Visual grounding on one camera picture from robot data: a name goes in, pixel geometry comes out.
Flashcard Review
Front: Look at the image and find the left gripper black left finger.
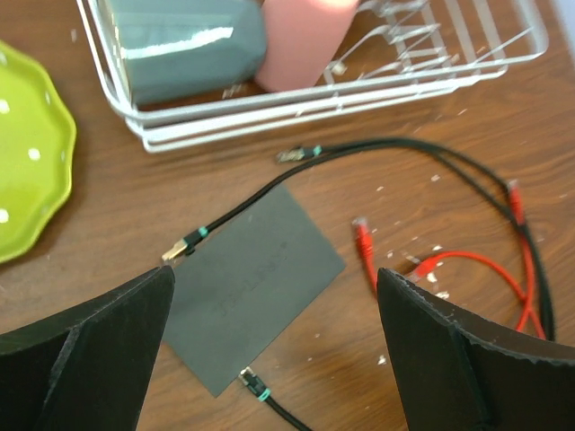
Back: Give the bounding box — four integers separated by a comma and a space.
1, 266, 175, 430

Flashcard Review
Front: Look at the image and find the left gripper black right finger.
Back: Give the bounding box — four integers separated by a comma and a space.
377, 268, 574, 430

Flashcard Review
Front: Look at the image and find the red ethernet cable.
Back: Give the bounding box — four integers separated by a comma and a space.
352, 179, 548, 341

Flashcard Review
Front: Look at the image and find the black ethernet cable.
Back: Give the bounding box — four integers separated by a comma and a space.
161, 136, 557, 342
237, 365, 314, 431

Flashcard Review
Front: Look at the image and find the black network switch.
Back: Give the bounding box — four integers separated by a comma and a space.
164, 186, 345, 397

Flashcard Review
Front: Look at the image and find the green scalloped plate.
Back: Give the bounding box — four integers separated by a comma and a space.
1, 41, 77, 263

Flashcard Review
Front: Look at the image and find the grey-blue cup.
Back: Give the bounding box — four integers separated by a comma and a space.
98, 1, 267, 105

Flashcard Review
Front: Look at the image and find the pink plastic cup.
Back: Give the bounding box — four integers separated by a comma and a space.
255, 0, 359, 92

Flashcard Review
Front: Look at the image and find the white wire dish rack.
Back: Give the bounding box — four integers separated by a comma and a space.
77, 1, 549, 154

